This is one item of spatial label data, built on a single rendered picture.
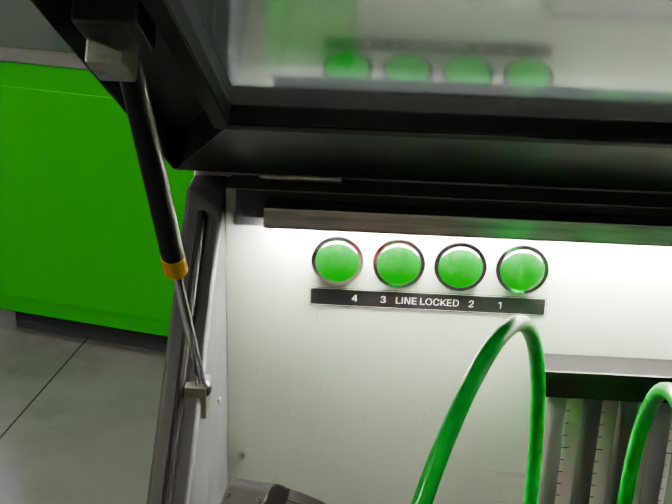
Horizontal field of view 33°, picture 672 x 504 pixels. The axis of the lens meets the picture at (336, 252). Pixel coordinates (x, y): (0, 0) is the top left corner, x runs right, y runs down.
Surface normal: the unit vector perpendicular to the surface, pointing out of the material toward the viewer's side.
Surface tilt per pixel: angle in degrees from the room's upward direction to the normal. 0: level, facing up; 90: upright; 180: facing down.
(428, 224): 90
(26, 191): 90
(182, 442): 43
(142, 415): 0
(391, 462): 90
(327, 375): 90
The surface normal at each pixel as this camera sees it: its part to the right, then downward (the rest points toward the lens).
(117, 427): 0.03, -0.92
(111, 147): -0.29, 0.36
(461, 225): -0.05, 0.38
